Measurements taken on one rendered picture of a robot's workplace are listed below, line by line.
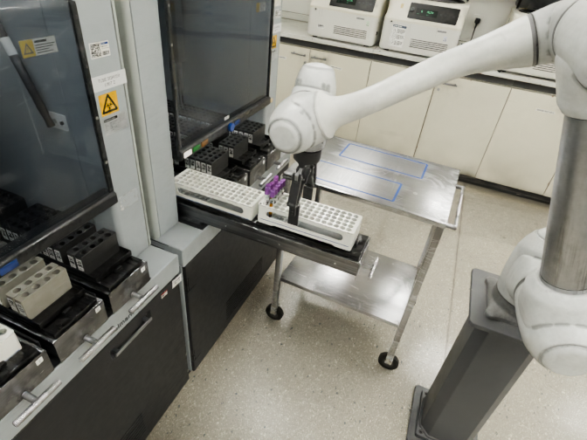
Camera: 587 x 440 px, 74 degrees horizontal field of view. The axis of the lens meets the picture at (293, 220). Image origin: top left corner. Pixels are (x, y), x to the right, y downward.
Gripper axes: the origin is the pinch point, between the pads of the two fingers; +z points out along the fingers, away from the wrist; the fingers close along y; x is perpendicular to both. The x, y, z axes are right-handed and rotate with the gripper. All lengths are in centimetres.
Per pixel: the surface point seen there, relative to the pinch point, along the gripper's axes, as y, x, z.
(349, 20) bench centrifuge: 229, 54, -19
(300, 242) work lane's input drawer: -5.7, -3.3, 7.4
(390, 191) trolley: 35.4, -21.7, 5.7
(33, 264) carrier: -52, 44, 0
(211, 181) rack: 2.6, 32.3, 1.8
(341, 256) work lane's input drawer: -6.2, -15.9, 7.2
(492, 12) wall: 292, -43, -32
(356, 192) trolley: 28.1, -10.9, 5.7
